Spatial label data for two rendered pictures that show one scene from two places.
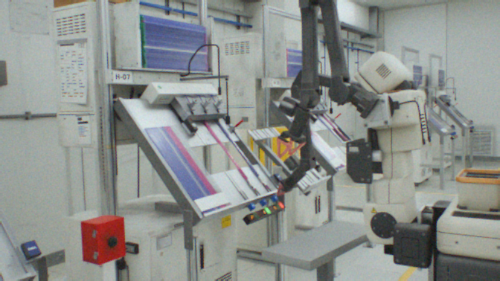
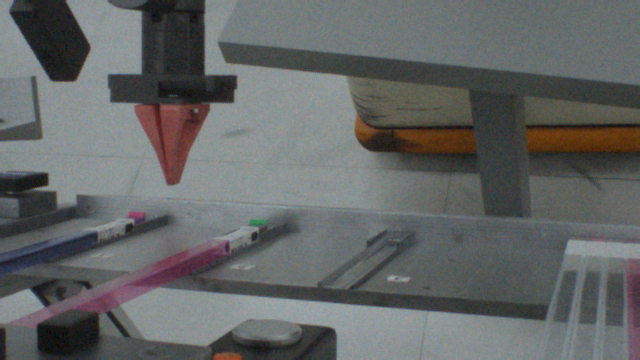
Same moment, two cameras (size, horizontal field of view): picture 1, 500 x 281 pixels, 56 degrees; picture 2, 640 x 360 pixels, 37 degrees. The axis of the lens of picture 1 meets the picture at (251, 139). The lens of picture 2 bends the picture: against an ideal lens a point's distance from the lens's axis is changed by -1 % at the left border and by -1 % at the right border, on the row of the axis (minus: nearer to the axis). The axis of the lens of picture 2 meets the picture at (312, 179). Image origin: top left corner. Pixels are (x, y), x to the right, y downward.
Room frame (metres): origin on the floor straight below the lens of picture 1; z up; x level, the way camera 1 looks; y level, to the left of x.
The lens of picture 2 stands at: (2.40, 0.47, 1.38)
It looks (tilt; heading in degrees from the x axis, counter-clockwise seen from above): 51 degrees down; 264
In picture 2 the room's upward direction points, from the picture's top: 20 degrees counter-clockwise
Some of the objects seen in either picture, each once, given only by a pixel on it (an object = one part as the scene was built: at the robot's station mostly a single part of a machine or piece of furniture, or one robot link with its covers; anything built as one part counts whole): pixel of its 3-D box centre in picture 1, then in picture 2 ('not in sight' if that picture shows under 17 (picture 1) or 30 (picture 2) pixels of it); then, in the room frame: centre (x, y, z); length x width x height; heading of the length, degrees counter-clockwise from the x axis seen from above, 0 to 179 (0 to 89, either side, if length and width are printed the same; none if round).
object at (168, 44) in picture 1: (170, 45); not in sight; (2.61, 0.43, 1.52); 0.51 x 0.13 x 0.27; 146
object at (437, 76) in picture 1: (428, 112); not in sight; (8.00, -3.01, 0.95); 1.36 x 0.82 x 1.90; 56
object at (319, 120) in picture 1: (301, 171); not in sight; (3.75, -0.40, 0.65); 1.01 x 0.73 x 1.29; 56
